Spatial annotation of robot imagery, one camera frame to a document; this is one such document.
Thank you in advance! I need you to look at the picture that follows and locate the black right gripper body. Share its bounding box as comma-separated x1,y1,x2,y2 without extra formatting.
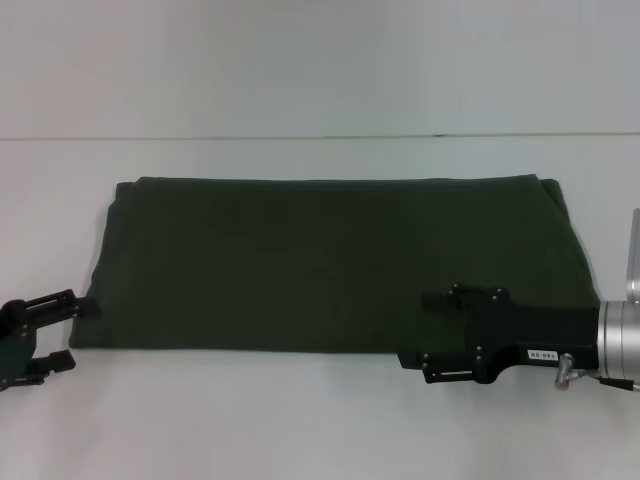
467,298,601,387

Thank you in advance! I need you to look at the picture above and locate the right arm cable with plug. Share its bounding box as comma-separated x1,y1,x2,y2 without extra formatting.
552,352,640,395

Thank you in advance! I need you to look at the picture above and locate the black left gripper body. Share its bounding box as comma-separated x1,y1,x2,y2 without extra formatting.
0,298,40,393

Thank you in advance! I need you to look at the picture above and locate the dark green t-shirt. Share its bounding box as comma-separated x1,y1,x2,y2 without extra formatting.
68,174,602,359

